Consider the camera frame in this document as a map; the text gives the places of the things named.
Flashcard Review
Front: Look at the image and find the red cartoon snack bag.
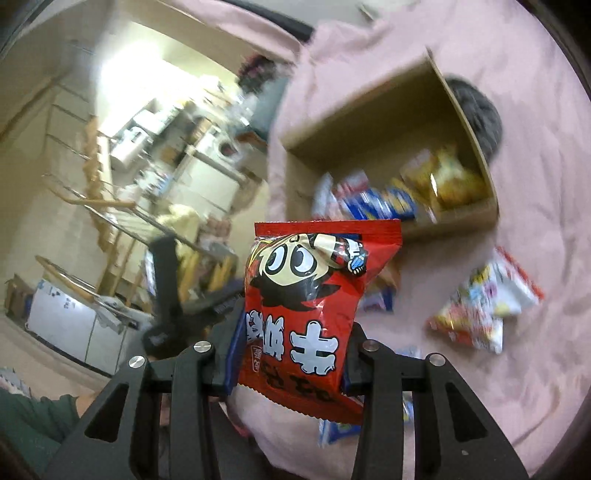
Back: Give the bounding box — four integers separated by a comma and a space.
238, 220, 403, 424

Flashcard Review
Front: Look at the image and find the silver red snack bag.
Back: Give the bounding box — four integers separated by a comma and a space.
426, 246, 544, 354

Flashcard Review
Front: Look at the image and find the blue snack bag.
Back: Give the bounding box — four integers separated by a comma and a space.
341, 187, 416, 221

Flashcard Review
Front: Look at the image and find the white red shrimp chip bag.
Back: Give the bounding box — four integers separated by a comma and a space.
311, 169, 370, 221

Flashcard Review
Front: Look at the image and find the yellow chips bag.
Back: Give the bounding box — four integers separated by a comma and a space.
400, 146, 488, 211

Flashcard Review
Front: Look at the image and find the left hand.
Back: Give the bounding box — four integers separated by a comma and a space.
75, 389, 167, 428

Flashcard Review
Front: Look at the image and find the wooden drying rack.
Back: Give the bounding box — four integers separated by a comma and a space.
37, 118, 236, 306

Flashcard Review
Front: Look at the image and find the pink duvet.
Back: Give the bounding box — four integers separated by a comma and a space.
225, 0, 591, 480

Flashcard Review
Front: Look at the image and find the white washing machine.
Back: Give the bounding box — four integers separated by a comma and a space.
195, 128, 242, 168

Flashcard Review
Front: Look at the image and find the pile of clothes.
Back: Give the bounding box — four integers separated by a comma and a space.
238, 54, 296, 144

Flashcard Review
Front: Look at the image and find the brown cardboard box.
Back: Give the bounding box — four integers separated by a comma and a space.
283, 54, 499, 242

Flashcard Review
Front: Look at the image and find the dark striped cloth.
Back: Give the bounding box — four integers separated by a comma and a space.
445, 76, 503, 163

